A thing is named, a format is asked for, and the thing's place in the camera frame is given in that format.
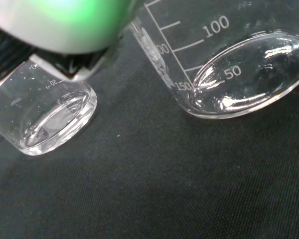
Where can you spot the clear glass beaker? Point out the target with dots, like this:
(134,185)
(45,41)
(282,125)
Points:
(47,117)

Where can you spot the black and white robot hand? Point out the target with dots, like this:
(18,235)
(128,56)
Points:
(52,25)

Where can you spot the black bench cloth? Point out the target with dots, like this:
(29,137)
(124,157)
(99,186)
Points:
(164,179)

